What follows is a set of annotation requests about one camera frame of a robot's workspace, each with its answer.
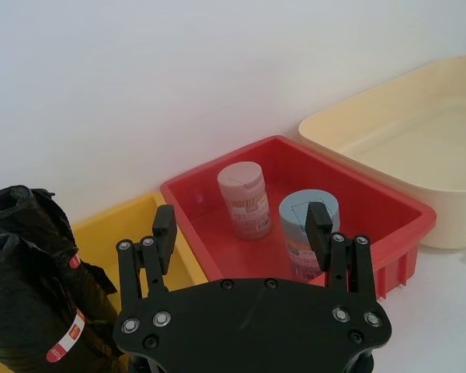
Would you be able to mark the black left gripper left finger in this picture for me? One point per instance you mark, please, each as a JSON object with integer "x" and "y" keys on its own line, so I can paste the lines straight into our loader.
{"x": 165, "y": 237}

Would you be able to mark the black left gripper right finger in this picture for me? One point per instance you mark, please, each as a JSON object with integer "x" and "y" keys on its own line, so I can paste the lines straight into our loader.
{"x": 318, "y": 233}

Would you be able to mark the blue-grey lidded bottle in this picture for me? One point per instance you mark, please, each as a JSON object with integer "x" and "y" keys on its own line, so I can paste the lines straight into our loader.
{"x": 293, "y": 225}

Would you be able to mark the yellow plastic bin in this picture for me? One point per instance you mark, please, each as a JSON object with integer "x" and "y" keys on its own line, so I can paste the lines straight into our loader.
{"x": 101, "y": 233}

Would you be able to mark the red plastic bin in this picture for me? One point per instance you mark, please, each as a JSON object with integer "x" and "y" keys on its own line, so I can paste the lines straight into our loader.
{"x": 373, "y": 194}

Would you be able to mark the pink lidded bottle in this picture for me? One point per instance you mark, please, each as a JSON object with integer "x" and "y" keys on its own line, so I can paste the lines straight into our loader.
{"x": 244, "y": 194}

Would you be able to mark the cream plastic tub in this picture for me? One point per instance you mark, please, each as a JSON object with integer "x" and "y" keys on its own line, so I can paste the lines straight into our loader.
{"x": 411, "y": 136}

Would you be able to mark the black garbage bag roll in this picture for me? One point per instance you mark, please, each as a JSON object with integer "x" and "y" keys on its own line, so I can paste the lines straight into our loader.
{"x": 31, "y": 217}
{"x": 19, "y": 303}

